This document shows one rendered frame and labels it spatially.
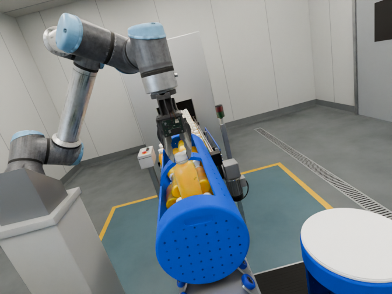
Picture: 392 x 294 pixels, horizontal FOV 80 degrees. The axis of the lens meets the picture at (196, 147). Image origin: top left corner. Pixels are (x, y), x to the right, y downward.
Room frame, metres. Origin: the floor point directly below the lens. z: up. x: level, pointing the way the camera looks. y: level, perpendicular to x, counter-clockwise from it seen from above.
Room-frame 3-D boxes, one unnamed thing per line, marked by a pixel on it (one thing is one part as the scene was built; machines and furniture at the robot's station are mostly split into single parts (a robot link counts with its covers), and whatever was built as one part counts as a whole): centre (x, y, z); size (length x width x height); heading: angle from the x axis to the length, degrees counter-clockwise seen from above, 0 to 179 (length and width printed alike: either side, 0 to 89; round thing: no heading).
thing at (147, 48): (0.66, 0.05, 1.66); 0.10 x 0.09 x 0.12; 35
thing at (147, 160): (1.69, 0.38, 1.05); 0.20 x 0.10 x 0.10; 2
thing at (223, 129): (1.89, -0.26, 0.55); 0.04 x 0.04 x 1.10; 2
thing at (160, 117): (0.65, 0.05, 1.49); 0.09 x 0.08 x 0.12; 1
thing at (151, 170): (1.69, 0.38, 0.50); 0.04 x 0.04 x 1.00; 2
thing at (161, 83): (0.65, 0.05, 1.57); 0.10 x 0.09 x 0.05; 91
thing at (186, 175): (0.67, 0.05, 1.25); 0.07 x 0.07 x 0.19
